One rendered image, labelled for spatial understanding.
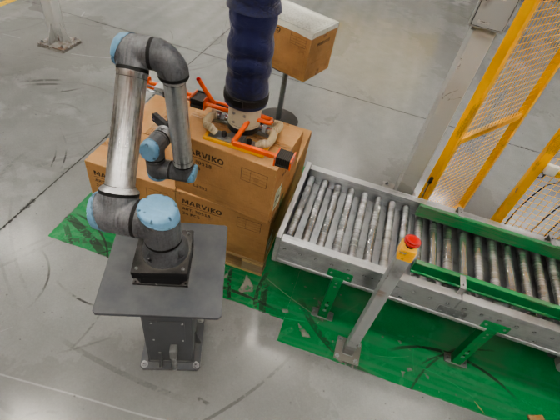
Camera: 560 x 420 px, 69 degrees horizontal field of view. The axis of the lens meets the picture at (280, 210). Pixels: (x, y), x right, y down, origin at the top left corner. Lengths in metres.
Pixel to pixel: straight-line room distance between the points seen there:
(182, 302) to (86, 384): 0.90
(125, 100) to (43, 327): 1.53
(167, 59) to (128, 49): 0.13
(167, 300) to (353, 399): 1.24
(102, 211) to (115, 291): 0.36
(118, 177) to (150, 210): 0.17
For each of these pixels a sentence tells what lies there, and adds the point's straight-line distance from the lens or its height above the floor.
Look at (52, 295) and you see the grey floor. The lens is 2.79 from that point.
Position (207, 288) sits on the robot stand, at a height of 0.75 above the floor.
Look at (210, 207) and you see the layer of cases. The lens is 2.43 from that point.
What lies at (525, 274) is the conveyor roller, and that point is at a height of 0.55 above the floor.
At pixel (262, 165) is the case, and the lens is 2.04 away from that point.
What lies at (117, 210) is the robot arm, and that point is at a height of 1.09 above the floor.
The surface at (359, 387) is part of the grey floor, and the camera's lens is 2.53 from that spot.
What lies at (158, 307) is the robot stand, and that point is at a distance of 1.74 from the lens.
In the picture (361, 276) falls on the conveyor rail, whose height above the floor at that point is 0.51.
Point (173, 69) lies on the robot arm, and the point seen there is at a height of 1.51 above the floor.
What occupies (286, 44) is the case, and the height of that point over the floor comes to 0.86.
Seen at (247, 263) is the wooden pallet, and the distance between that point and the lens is 2.69.
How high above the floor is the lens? 2.24
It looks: 45 degrees down
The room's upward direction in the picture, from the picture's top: 12 degrees clockwise
